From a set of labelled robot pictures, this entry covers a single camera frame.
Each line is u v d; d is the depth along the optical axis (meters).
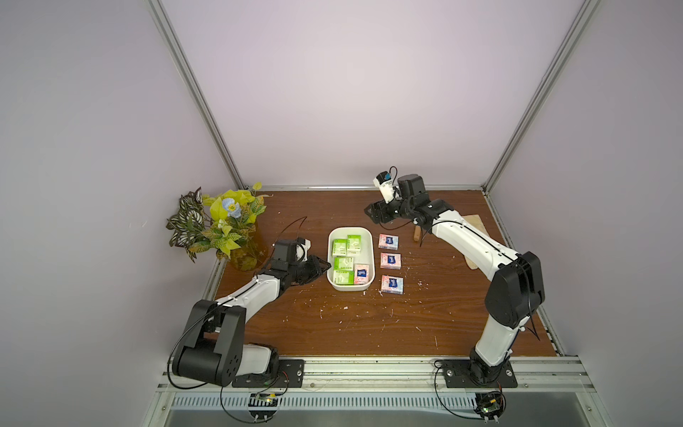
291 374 0.73
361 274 0.90
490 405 0.70
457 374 0.73
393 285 0.88
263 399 0.71
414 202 0.66
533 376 0.74
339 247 0.98
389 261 0.94
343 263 0.93
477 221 1.07
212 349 0.42
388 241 1.00
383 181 0.75
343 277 0.90
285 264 0.71
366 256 0.96
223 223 0.81
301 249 0.76
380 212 0.75
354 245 0.98
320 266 0.83
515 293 0.48
